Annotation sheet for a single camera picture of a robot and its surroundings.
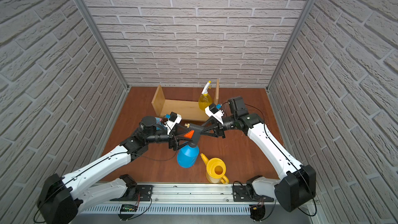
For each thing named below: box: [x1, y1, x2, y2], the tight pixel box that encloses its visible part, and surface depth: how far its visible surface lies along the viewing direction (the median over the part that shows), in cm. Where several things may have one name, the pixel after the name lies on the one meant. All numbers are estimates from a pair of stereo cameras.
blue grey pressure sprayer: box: [176, 122, 204, 168], surface depth 68 cm
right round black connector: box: [248, 204, 266, 221], surface depth 72 cm
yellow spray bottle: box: [197, 80, 213, 111], surface depth 93 cm
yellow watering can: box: [200, 152, 230, 185], surface depth 73 cm
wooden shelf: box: [151, 78, 220, 121], surface depth 99 cm
